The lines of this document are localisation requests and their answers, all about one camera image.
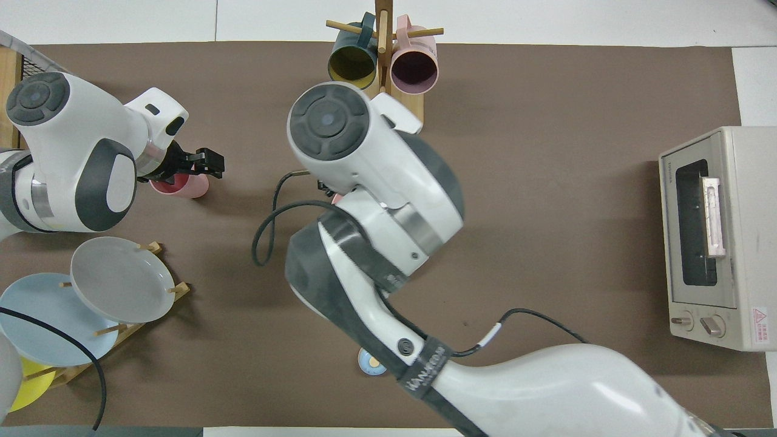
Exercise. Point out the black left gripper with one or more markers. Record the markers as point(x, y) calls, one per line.
point(182, 161)

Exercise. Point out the pink plastic cup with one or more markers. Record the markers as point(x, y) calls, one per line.
point(191, 187)

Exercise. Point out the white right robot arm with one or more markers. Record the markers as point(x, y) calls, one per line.
point(376, 182)

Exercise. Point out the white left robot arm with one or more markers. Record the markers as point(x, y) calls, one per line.
point(79, 152)

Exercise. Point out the grey plate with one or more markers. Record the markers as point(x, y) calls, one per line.
point(121, 279)

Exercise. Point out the wooden plate rack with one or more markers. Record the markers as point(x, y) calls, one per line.
point(130, 331)

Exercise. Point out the teal mug yellow inside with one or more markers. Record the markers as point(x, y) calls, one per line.
point(352, 64)

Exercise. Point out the light blue plate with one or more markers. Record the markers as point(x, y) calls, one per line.
point(48, 306)

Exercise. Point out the wooden mug tree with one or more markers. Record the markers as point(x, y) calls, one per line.
point(382, 36)

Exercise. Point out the pink mug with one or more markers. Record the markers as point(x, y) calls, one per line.
point(414, 70)

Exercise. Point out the yellow plate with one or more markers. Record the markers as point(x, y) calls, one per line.
point(33, 388)

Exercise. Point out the brown table mat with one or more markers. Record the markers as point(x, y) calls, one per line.
point(576, 152)

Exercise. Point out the beige toaster oven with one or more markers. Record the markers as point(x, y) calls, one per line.
point(740, 243)

